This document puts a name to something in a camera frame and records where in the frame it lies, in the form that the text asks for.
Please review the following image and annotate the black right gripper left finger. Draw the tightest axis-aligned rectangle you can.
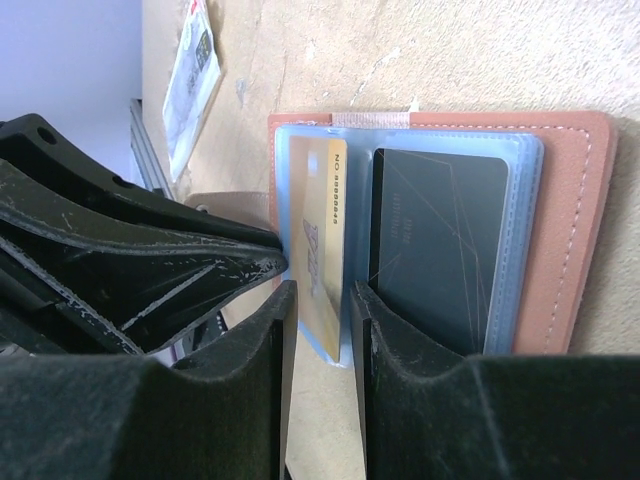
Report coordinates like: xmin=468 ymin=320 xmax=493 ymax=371
xmin=1 ymin=281 xmax=297 ymax=479

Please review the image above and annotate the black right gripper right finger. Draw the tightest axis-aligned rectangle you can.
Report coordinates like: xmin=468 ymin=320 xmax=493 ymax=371
xmin=351 ymin=282 xmax=639 ymax=479

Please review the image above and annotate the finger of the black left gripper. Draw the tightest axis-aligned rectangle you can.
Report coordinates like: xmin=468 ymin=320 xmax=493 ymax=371
xmin=1 ymin=162 xmax=287 ymax=354
xmin=1 ymin=114 xmax=282 ymax=250

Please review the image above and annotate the pink leather card holder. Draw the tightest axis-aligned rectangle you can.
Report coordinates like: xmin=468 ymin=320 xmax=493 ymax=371
xmin=268 ymin=111 xmax=617 ymax=354

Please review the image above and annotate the gold card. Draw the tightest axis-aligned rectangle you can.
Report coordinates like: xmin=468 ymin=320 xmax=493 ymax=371
xmin=289 ymin=135 xmax=347 ymax=363

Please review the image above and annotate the aluminium table edge rail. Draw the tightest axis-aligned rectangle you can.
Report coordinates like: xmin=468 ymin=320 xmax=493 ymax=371
xmin=129 ymin=98 xmax=175 ymax=200

